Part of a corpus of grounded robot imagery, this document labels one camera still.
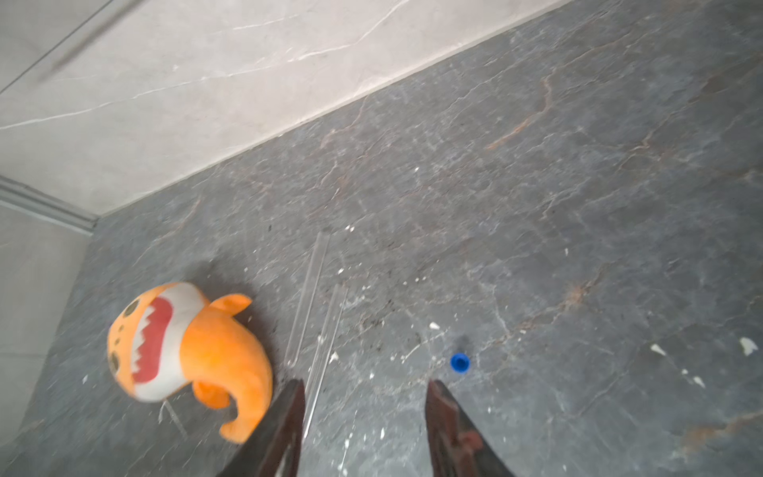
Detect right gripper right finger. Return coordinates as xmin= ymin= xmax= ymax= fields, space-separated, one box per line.
xmin=424 ymin=380 xmax=515 ymax=477

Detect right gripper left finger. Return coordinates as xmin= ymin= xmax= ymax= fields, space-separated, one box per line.
xmin=218 ymin=379 xmax=306 ymax=477

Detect blue stopper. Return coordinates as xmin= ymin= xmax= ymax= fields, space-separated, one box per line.
xmin=450 ymin=353 xmax=471 ymax=375

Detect clear test tube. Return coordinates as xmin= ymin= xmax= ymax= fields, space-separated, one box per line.
xmin=302 ymin=283 xmax=347 ymax=441
xmin=285 ymin=231 xmax=330 ymax=370

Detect orange shark plush toy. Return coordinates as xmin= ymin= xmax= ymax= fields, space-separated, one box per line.
xmin=107 ymin=282 xmax=274 ymax=444

